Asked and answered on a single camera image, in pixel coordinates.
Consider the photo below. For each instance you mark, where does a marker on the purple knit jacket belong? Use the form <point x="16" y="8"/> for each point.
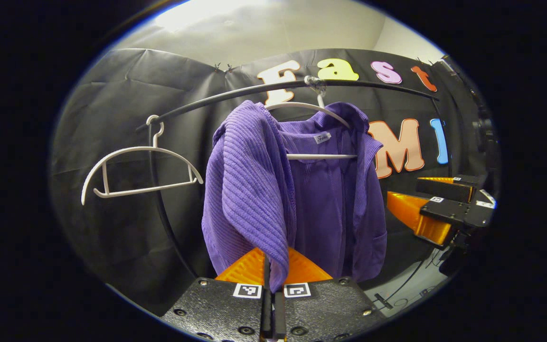
<point x="249" y="190"/>

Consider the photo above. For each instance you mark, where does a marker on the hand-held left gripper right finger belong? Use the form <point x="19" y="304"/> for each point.
<point x="279" y="316"/>

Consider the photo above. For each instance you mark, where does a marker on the black backdrop cloth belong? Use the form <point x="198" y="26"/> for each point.
<point x="126" y="118"/>

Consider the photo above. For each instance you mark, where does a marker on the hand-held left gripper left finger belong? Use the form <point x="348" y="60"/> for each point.
<point x="267" y="313"/>

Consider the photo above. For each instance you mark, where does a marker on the white plastic hanger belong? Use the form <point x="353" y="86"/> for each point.
<point x="131" y="149"/>

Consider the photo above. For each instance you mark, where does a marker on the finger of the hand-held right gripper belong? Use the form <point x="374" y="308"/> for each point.
<point x="454" y="211"/>
<point x="444" y="189"/>

